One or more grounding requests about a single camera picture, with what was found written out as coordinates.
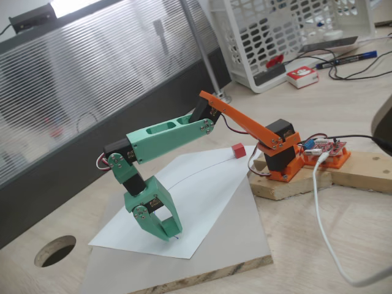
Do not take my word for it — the silver partition post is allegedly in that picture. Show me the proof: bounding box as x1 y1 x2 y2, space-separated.
179 0 233 104

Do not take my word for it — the black box device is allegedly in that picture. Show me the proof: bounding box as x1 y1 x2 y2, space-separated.
8 2 58 34

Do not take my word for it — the grey rounded object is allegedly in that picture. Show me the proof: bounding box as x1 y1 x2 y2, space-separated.
370 93 392 148

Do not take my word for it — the grey frosted desk partition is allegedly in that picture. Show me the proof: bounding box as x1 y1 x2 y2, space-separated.
0 0 233 251

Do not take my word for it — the blue and black marker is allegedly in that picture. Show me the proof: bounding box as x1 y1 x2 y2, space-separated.
315 50 379 70

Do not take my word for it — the red and white small box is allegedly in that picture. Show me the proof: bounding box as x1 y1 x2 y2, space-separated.
286 66 320 90

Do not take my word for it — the white plastic basket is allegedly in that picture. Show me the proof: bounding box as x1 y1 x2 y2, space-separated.
209 0 377 94

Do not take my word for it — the dark flat tablet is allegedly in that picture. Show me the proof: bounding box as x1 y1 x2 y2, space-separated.
297 36 359 55

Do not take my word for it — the base servo wire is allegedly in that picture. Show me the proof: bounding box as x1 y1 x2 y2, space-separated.
247 143 272 179

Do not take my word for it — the black and red stapler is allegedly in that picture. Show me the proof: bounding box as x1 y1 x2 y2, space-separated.
253 55 288 86

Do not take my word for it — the red cube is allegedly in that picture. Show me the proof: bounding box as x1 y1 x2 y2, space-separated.
231 143 247 160

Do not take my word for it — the elbow servo wire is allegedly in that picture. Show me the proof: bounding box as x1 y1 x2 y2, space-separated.
220 113 255 135

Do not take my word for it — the green cube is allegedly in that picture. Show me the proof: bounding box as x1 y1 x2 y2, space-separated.
161 217 180 239

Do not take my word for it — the wrist servo wire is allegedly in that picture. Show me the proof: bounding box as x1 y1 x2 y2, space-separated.
96 153 111 172

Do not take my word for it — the white paper sheet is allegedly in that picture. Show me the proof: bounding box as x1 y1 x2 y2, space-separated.
88 146 261 260

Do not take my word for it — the red circuit board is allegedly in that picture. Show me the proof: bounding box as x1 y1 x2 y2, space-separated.
298 137 349 159

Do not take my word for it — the light wooden base block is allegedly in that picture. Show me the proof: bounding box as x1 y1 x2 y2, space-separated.
249 151 334 202

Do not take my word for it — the black power cable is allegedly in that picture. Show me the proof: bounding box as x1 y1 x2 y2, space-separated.
329 134 392 156

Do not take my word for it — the orange circuit board holder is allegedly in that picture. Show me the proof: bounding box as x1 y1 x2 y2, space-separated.
301 146 352 170

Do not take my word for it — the thin black cable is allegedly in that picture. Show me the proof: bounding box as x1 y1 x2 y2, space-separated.
328 54 392 81

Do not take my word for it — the light wooden base plank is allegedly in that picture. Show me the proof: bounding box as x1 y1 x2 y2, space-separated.
329 149 392 194

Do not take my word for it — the white USB cable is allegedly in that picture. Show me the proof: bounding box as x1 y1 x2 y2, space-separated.
312 152 392 288

